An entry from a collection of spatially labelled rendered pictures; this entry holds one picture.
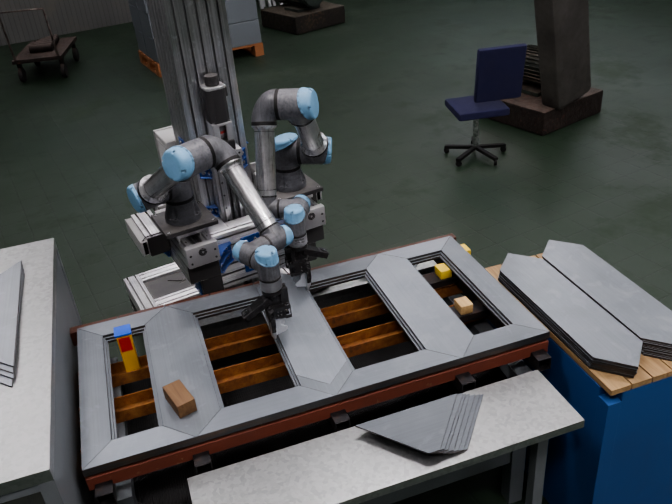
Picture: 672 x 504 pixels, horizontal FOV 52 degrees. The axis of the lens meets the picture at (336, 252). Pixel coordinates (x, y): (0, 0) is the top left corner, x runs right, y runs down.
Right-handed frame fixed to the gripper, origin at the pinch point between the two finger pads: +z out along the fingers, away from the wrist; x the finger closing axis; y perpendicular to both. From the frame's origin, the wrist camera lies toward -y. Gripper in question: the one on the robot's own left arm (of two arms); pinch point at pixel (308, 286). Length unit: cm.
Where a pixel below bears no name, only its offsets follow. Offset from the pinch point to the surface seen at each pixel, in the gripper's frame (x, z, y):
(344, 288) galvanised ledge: -16.8, 17.2, -19.7
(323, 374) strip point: 51, 1, 11
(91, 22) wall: -986, 76, 66
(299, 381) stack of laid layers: 51, 1, 19
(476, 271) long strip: 18, 1, -64
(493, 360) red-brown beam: 62, 6, -46
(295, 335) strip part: 27.0, 0.6, 13.3
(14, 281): -17, -23, 104
